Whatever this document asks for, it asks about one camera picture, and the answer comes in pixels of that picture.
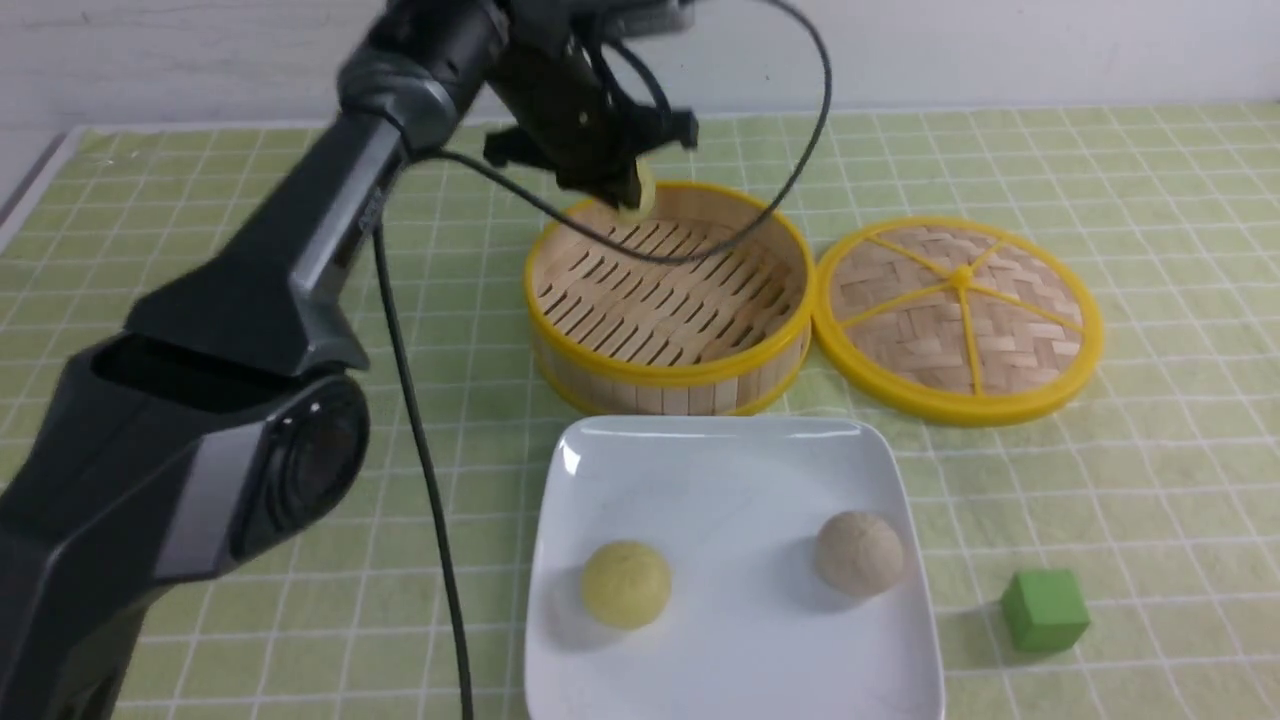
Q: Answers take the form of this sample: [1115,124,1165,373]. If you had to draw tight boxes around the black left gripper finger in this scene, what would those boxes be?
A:
[590,165,643,211]

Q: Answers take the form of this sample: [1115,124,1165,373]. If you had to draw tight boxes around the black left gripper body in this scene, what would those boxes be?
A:
[483,1,699,191]

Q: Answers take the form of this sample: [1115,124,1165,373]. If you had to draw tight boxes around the yellow steamed bun back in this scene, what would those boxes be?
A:
[616,159,657,225]

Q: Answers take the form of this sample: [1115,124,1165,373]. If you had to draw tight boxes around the yellow steamed bun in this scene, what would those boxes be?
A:
[580,541,672,632]
[616,159,657,225]

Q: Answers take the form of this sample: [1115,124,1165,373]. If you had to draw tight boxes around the yellow steamed bun front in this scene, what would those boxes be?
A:
[580,541,672,632]

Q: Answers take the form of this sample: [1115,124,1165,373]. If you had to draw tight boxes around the beige steamed bun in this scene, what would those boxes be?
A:
[814,511,906,600]

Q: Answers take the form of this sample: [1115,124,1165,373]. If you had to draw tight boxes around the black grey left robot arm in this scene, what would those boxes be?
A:
[1,1,696,719]

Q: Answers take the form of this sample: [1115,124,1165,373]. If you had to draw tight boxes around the white square plate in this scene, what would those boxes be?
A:
[524,415,946,719]

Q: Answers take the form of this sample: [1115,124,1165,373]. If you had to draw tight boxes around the bamboo steamer basket yellow rim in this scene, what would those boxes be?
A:
[524,213,817,416]

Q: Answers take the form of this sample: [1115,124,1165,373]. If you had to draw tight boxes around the woven bamboo steamer lid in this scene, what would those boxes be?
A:
[812,217,1105,427]

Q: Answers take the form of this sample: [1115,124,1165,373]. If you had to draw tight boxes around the green cube block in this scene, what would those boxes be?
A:
[1000,568,1091,655]

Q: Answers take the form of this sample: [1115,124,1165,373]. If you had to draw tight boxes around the green checked tablecloth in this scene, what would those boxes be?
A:
[0,105,1280,720]

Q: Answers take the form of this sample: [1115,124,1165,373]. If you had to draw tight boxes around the black cable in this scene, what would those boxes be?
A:
[372,0,835,720]

